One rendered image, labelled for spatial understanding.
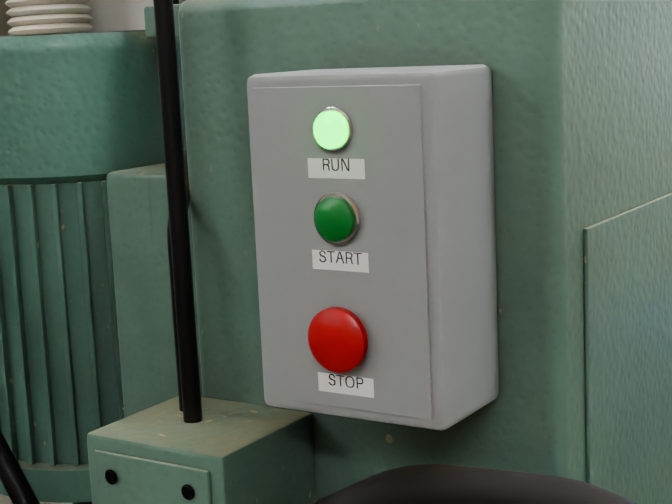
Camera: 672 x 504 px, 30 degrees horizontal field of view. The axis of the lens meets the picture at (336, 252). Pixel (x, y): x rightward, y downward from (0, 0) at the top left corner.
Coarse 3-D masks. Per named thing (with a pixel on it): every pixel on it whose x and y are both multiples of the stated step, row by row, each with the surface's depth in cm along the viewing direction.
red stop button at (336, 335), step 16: (320, 320) 57; (336, 320) 56; (352, 320) 56; (320, 336) 57; (336, 336) 56; (352, 336) 56; (320, 352) 57; (336, 352) 56; (352, 352) 56; (336, 368) 57; (352, 368) 56
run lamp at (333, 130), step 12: (336, 108) 55; (324, 120) 55; (336, 120) 55; (348, 120) 55; (324, 132) 55; (336, 132) 55; (348, 132) 55; (324, 144) 55; (336, 144) 55; (348, 144) 55
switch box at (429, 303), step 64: (256, 128) 58; (384, 128) 54; (448, 128) 54; (256, 192) 59; (320, 192) 57; (384, 192) 55; (448, 192) 54; (256, 256) 60; (384, 256) 55; (448, 256) 55; (384, 320) 56; (448, 320) 55; (384, 384) 57; (448, 384) 55
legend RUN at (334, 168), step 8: (312, 160) 57; (320, 160) 56; (328, 160) 56; (336, 160) 56; (344, 160) 56; (352, 160) 55; (360, 160) 55; (312, 168) 57; (320, 168) 56; (328, 168) 56; (336, 168) 56; (344, 168) 56; (352, 168) 55; (360, 168) 55; (312, 176) 57; (320, 176) 56; (328, 176) 56; (336, 176) 56; (344, 176) 56; (352, 176) 56; (360, 176) 55
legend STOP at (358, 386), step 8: (320, 376) 58; (328, 376) 58; (336, 376) 58; (344, 376) 58; (352, 376) 57; (320, 384) 58; (328, 384) 58; (336, 384) 58; (344, 384) 58; (352, 384) 57; (360, 384) 57; (368, 384) 57; (336, 392) 58; (344, 392) 58; (352, 392) 58; (360, 392) 57; (368, 392) 57
